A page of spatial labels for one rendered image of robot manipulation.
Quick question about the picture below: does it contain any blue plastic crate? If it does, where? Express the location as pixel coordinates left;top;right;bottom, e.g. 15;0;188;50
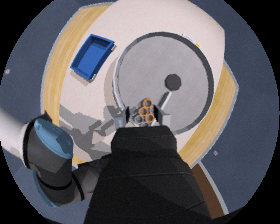
70;34;117;80

